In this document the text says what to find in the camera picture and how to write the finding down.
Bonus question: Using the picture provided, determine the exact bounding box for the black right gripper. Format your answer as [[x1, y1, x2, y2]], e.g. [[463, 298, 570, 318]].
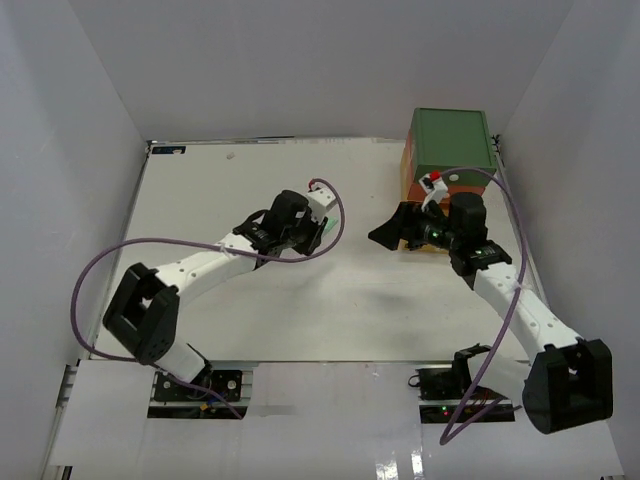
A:
[[368, 201, 461, 252]]

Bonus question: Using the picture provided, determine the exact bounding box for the green cap highlighter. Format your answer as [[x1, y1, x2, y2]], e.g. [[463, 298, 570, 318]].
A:
[[322, 217, 339, 236]]

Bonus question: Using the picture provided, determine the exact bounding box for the yellow drawer box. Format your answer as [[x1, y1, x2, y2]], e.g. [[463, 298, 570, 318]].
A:
[[400, 149, 450, 254]]

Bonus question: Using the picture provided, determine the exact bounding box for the green drawer box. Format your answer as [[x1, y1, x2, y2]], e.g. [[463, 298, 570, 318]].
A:
[[409, 108, 497, 174]]

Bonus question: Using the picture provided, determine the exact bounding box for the orange drawer box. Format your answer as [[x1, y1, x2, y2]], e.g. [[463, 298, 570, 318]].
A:
[[399, 129, 488, 201]]

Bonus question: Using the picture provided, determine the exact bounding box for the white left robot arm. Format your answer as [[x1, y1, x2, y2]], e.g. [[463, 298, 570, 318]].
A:
[[103, 188, 337, 399]]

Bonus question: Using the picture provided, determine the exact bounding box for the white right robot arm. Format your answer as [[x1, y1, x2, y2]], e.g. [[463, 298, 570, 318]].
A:
[[368, 192, 613, 434]]

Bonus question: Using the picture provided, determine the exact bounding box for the blue label sticker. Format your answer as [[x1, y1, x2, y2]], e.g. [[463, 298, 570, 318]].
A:
[[151, 145, 186, 155]]

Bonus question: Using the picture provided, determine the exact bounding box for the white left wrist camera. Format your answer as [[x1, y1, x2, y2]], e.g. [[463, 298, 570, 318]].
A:
[[305, 186, 337, 224]]

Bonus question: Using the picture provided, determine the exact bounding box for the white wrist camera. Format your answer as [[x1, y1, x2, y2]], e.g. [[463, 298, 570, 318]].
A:
[[305, 186, 337, 224], [418, 171, 448, 212]]

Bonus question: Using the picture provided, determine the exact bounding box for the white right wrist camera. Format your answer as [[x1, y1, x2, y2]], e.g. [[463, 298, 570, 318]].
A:
[[418, 171, 448, 212]]

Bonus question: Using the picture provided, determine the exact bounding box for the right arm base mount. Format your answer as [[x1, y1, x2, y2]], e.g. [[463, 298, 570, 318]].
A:
[[407, 367, 516, 425]]

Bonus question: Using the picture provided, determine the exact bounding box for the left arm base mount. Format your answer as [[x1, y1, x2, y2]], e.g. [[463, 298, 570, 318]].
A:
[[147, 370, 249, 420]]

